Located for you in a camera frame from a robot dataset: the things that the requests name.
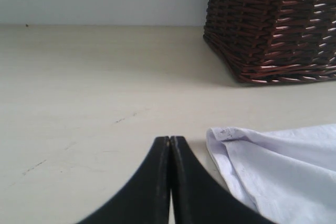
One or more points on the white t-shirt red lettering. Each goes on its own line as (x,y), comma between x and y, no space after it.
(286,176)

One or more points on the dark brown wicker basket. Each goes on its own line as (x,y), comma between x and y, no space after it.
(274,41)

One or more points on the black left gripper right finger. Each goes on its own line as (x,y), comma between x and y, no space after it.
(197,197)

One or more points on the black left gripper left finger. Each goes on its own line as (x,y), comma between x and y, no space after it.
(145,198)

